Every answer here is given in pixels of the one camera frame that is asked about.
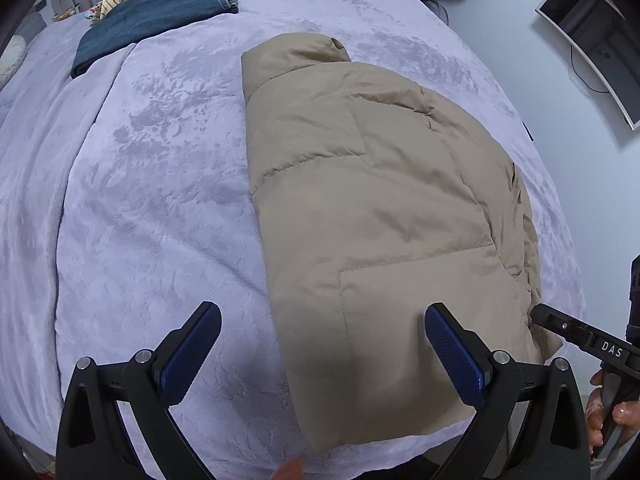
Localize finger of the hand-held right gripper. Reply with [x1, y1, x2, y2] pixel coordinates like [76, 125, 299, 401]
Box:
[530, 302, 596, 347]

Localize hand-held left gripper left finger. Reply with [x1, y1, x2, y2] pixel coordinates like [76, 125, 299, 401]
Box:
[55, 301, 223, 480]

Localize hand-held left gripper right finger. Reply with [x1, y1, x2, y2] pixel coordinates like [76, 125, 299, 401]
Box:
[424, 302, 593, 480]

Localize beige puffer jacket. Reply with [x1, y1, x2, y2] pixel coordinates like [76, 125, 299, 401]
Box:
[241, 32, 563, 456]

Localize person's right hand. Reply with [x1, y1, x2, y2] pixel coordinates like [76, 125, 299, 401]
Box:
[584, 367, 640, 456]

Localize lavender fleece blanket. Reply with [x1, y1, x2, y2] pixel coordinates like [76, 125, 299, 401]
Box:
[0, 0, 588, 480]

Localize curved computer monitor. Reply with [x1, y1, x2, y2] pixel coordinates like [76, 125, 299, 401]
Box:
[535, 0, 640, 131]

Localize blue denim jeans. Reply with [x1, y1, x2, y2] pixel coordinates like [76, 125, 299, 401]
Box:
[70, 0, 240, 80]

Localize white pillow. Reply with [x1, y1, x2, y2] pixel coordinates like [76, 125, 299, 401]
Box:
[0, 35, 26, 88]

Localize grey quilted cushion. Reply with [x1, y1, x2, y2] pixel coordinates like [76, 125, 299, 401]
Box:
[20, 10, 48, 41]

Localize black monitor cable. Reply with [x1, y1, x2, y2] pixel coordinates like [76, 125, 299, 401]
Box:
[570, 45, 610, 94]

